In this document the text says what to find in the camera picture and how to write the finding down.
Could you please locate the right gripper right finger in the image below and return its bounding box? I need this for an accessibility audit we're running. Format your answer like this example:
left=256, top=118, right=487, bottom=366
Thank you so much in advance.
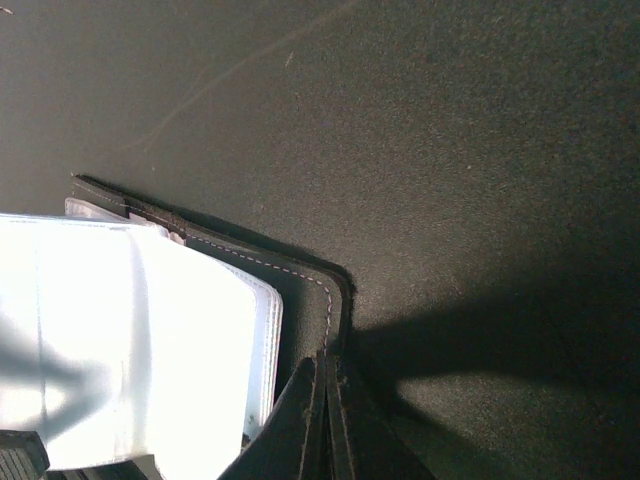
left=326, top=356, right=434, bottom=480

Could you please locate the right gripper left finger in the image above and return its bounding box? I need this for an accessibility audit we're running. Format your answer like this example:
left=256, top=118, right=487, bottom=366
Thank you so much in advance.
left=220, top=351, right=326, bottom=480

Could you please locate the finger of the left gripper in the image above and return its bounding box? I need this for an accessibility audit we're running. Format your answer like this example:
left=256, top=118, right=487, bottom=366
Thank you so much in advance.
left=0, top=430, right=50, bottom=480

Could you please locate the black leather card holder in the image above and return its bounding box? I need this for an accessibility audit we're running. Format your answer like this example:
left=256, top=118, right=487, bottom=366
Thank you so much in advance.
left=1, top=176, right=352, bottom=479

